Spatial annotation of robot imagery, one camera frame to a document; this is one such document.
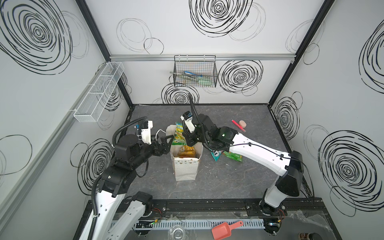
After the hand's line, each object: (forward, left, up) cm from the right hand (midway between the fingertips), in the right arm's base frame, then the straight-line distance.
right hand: (182, 134), depth 72 cm
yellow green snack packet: (-1, +2, -3) cm, 4 cm away
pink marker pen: (+25, -37, -26) cm, 52 cm away
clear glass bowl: (-37, +2, -27) cm, 46 cm away
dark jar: (-37, -55, -17) cm, 68 cm away
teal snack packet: (+1, -18, -24) cm, 30 cm away
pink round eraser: (+26, -39, -25) cm, 53 cm away
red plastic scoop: (-35, -20, -26) cm, 48 cm away
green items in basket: (+33, -3, +8) cm, 34 cm away
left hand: (-5, +6, +6) cm, 10 cm away
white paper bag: (-13, -1, -11) cm, 17 cm away
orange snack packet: (0, -1, -19) cm, 19 cm away
